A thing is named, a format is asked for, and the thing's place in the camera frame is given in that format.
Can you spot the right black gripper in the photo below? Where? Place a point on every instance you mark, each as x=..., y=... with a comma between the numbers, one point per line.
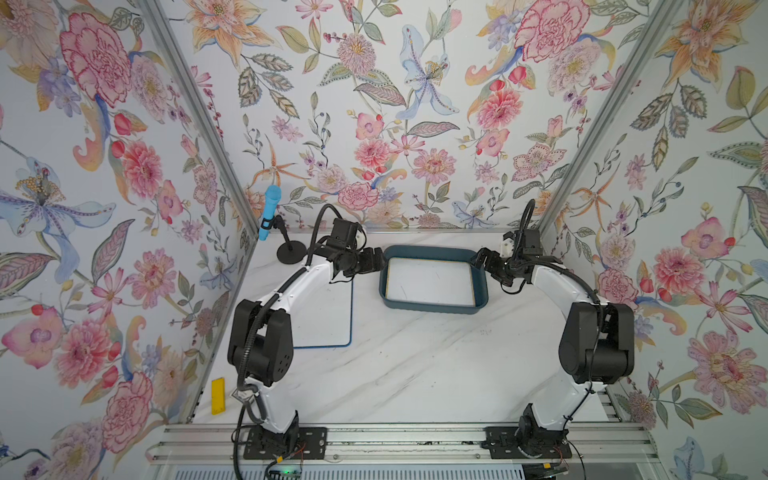
x=483, y=254

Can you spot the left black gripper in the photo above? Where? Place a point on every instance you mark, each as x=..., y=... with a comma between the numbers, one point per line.
x=370, y=264

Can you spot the teal plastic storage box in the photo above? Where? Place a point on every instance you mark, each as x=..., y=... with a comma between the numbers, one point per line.
x=436, y=253

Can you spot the dark blue framed whiteboard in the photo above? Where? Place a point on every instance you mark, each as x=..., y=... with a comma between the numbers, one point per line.
x=324, y=318

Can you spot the yellow framed whiteboard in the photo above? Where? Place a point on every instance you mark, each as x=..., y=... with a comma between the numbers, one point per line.
x=429, y=282

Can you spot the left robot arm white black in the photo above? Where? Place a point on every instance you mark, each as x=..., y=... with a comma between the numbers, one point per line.
x=261, y=346

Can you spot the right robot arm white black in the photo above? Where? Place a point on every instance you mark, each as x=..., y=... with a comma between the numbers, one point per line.
x=596, y=345

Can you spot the black microphone stand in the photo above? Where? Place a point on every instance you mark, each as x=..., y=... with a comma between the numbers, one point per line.
x=290, y=252

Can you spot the blue microphone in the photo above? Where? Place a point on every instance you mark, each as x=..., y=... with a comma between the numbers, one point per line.
x=272, y=198

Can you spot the small digital timer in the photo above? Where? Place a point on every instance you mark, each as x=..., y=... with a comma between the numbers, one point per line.
x=245, y=396

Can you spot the yellow block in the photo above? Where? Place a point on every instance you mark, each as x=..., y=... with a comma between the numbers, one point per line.
x=218, y=396

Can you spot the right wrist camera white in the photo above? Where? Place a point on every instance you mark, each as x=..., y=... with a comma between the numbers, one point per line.
x=508, y=245

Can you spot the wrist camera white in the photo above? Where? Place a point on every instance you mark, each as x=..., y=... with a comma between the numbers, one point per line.
x=508, y=245
x=360, y=237

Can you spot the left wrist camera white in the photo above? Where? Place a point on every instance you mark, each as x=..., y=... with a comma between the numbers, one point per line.
x=360, y=237

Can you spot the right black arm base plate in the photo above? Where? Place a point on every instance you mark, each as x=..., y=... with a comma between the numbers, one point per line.
x=527, y=443

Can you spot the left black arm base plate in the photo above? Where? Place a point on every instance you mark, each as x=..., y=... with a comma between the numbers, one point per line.
x=285, y=442

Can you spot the aluminium mounting rail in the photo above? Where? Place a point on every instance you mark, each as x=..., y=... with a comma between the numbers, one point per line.
x=410, y=451

